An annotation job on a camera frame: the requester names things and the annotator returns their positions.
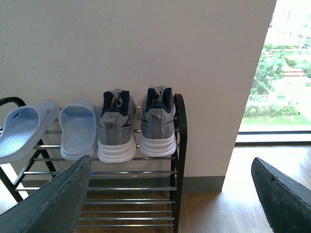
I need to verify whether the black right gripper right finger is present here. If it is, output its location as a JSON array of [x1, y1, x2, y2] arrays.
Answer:
[[251, 157, 311, 233]]

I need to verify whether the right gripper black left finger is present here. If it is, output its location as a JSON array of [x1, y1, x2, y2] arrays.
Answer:
[[0, 155, 90, 233]]

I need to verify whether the light blue slipper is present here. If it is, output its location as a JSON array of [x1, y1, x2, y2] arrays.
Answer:
[[59, 99, 101, 161], [0, 100, 60, 164]]

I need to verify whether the grey sneaker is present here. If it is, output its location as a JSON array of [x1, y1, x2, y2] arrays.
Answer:
[[98, 89, 137, 164], [139, 86, 176, 158]]

